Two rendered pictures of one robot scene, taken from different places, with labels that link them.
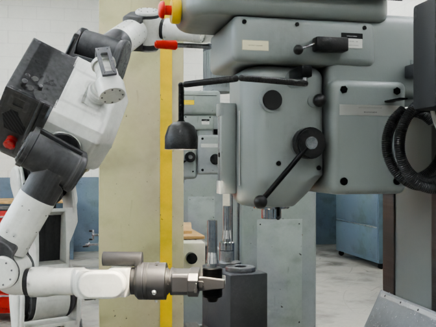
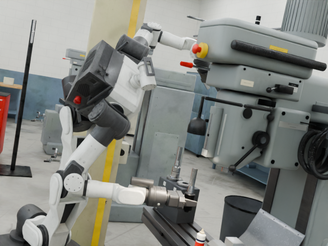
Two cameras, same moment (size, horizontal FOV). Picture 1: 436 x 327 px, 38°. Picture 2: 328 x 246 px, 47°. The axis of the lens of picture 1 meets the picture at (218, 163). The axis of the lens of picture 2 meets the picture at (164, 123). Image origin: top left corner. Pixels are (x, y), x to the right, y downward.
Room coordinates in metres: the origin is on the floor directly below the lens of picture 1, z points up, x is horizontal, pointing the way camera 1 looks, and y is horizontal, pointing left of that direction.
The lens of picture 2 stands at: (0.00, 0.49, 1.61)
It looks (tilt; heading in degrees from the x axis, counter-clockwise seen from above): 6 degrees down; 349
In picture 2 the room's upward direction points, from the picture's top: 11 degrees clockwise
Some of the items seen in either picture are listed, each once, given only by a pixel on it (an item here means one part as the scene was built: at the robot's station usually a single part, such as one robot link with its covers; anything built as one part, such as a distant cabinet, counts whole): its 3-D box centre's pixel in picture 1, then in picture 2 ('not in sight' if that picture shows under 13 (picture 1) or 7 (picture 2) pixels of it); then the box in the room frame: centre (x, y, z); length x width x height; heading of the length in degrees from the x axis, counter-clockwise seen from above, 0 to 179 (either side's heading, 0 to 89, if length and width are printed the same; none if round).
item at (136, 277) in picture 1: (126, 274); (141, 191); (1.52, 0.22, 1.14); 0.11 x 0.11 x 0.11; 88
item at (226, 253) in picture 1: (226, 253); (175, 173); (1.98, -0.03, 1.13); 0.05 x 0.05 x 0.05
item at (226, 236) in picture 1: (226, 223); (178, 156); (1.98, -0.03, 1.22); 0.03 x 0.03 x 0.11
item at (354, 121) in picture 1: (348, 139); (271, 134); (1.54, -0.32, 1.47); 0.24 x 0.19 x 0.26; 13
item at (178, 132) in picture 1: (181, 135); (197, 125); (1.37, 0.08, 1.47); 0.07 x 0.07 x 0.06
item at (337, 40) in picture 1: (318, 47); (278, 89); (1.38, -0.22, 1.66); 0.12 x 0.04 x 0.04; 103
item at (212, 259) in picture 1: (212, 243); (192, 180); (1.51, 0.01, 1.22); 0.03 x 0.03 x 0.11
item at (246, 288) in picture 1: (233, 296); (176, 197); (1.93, -0.05, 1.00); 0.22 x 0.12 x 0.20; 23
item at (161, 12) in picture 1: (165, 10); (196, 49); (1.44, 0.12, 1.76); 0.04 x 0.03 x 0.04; 13
